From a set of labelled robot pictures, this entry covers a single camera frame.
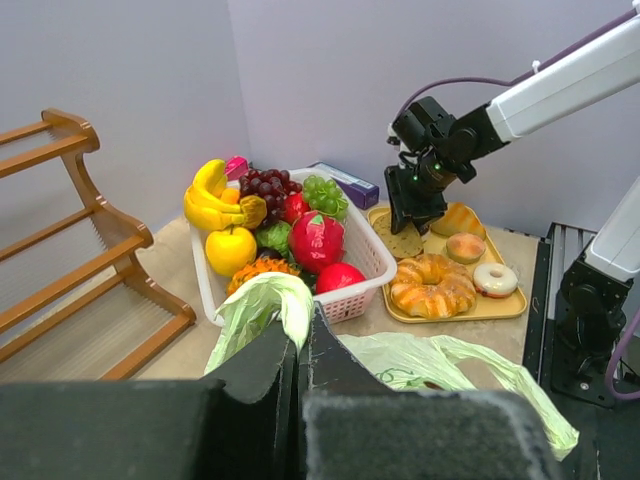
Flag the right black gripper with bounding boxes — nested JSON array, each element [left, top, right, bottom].
[[384, 96, 475, 234]]

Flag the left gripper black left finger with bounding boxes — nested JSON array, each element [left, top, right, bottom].
[[1, 324, 296, 479]]

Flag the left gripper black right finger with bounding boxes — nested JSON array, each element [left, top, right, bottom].
[[299, 309, 563, 479]]

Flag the light green plastic bag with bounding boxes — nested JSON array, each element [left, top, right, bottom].
[[204, 272, 580, 460]]

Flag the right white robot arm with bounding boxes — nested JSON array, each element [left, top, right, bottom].
[[384, 2, 639, 341]]

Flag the golden croissant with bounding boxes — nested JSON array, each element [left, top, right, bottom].
[[429, 202, 487, 240]]

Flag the purple box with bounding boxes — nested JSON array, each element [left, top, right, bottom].
[[311, 162, 380, 210]]

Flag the brown bread slice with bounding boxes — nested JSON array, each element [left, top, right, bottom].
[[372, 213, 424, 259]]

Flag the round peach bun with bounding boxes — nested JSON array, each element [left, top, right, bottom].
[[445, 232, 486, 264]]

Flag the green grapes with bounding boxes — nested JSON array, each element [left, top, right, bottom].
[[302, 175, 348, 221]]

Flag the yellow bread tray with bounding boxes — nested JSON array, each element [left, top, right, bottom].
[[368, 207, 527, 323]]

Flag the pink dragon fruit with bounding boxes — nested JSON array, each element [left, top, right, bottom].
[[288, 210, 345, 274]]

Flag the white glazed donut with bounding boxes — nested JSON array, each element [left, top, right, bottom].
[[473, 263, 518, 298]]

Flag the white fruit tray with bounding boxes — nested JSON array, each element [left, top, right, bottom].
[[183, 159, 396, 326]]

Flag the red apple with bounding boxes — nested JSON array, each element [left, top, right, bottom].
[[315, 262, 366, 295]]

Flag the orange spiky horned melon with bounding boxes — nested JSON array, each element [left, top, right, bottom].
[[226, 257, 300, 296]]

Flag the dark red grapes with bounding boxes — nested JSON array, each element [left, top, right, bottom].
[[239, 169, 302, 227]]

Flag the yellow apple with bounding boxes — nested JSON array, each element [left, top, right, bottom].
[[205, 227, 257, 277]]

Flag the green leafy vegetable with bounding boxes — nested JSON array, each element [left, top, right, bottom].
[[254, 221, 291, 259]]

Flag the pink box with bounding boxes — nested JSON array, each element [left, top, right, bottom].
[[225, 156, 249, 181]]

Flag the wooden shelf rack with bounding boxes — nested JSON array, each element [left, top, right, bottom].
[[1, 108, 196, 384]]

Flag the yellow banana bunch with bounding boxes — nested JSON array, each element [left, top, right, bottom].
[[183, 159, 268, 232]]

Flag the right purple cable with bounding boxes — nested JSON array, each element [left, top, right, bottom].
[[394, 9, 640, 401]]

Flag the bundt cake ring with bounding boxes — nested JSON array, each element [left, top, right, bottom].
[[388, 252, 478, 319]]

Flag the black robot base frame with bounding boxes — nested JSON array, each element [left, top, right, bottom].
[[523, 222, 633, 409]]

